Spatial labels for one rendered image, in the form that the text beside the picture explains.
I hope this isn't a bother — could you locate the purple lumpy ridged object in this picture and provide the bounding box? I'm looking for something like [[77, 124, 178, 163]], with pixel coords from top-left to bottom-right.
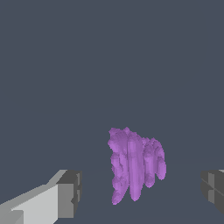
[[107, 126, 167, 206]]

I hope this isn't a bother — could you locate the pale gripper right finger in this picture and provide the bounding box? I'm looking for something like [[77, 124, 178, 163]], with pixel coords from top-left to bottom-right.
[[199, 169, 224, 216]]

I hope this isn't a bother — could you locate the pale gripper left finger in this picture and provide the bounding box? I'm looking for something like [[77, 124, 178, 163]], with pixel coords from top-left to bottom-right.
[[0, 169, 83, 224]]

